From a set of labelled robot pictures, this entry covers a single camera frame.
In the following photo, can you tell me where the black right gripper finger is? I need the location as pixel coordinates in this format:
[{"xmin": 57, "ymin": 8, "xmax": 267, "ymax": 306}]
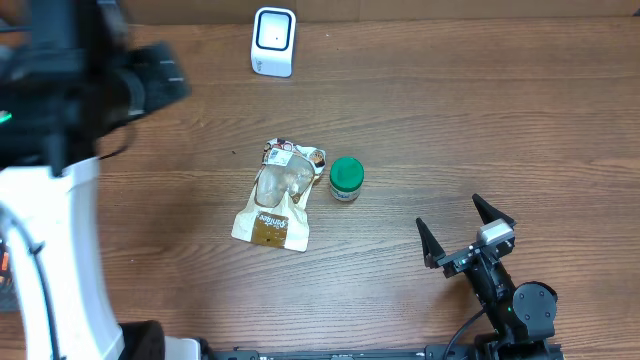
[
  {"xmin": 416, "ymin": 217, "xmax": 446, "ymax": 269},
  {"xmin": 472, "ymin": 193, "xmax": 517, "ymax": 226}
]

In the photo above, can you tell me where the green-lid jar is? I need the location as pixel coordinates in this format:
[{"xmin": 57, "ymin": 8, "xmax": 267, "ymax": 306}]
[{"xmin": 329, "ymin": 157, "xmax": 365, "ymax": 202}]

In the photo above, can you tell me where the brown clear snack pouch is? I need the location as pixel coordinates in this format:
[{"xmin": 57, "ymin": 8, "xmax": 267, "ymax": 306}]
[{"xmin": 231, "ymin": 138, "xmax": 326, "ymax": 252}]

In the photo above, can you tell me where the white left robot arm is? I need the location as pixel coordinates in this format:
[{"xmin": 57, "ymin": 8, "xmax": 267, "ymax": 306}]
[{"xmin": 1, "ymin": 0, "xmax": 204, "ymax": 359}]

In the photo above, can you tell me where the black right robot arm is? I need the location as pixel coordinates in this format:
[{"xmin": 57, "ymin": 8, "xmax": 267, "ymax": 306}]
[{"xmin": 416, "ymin": 194, "xmax": 564, "ymax": 360}]

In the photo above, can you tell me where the white barcode scanner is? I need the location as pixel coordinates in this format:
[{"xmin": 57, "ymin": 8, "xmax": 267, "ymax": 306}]
[{"xmin": 251, "ymin": 7, "xmax": 297, "ymax": 78}]

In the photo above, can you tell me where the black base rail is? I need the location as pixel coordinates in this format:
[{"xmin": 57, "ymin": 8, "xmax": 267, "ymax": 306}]
[{"xmin": 204, "ymin": 345, "xmax": 565, "ymax": 360}]

